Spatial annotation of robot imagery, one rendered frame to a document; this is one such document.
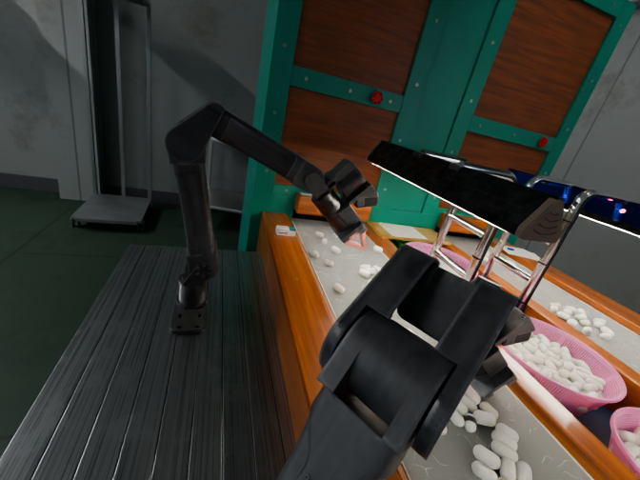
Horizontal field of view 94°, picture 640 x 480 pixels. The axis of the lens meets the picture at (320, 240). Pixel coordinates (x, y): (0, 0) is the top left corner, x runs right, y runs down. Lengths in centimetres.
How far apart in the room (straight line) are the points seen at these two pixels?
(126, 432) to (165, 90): 290
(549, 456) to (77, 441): 70
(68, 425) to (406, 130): 122
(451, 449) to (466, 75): 121
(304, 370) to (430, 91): 109
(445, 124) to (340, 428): 126
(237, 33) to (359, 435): 314
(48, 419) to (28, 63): 308
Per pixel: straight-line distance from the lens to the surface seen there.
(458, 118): 139
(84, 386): 66
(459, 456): 58
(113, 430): 60
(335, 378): 22
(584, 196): 102
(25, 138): 359
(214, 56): 319
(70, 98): 323
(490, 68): 145
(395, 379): 21
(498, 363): 59
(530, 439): 69
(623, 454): 77
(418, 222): 143
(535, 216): 56
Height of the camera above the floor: 115
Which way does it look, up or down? 23 degrees down
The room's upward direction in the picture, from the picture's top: 13 degrees clockwise
